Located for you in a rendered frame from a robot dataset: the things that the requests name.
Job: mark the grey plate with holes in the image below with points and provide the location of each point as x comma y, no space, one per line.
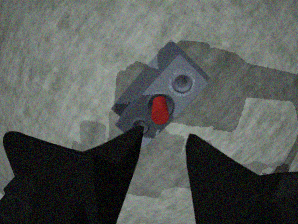
178,81

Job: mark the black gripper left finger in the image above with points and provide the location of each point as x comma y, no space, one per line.
98,177

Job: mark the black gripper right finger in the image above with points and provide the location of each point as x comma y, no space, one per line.
225,192

